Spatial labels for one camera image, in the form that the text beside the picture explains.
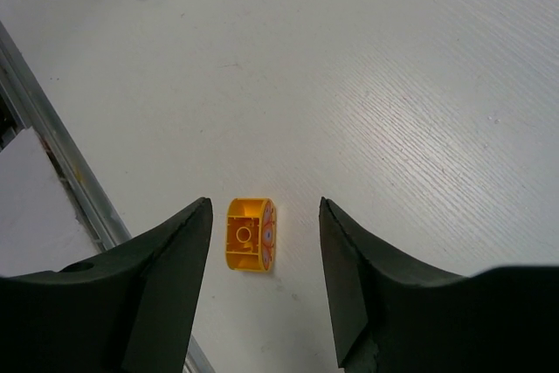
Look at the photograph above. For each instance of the aluminium table frame rail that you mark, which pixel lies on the aluminium table frame rail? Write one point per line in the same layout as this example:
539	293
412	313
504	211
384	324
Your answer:
31	109

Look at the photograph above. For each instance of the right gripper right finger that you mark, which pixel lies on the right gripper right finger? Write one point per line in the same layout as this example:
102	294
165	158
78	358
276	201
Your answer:
391	312

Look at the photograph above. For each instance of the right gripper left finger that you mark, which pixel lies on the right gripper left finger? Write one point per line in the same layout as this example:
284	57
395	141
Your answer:
129	309

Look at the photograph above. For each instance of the orange curved lego brick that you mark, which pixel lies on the orange curved lego brick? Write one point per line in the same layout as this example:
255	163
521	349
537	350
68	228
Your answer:
250	239

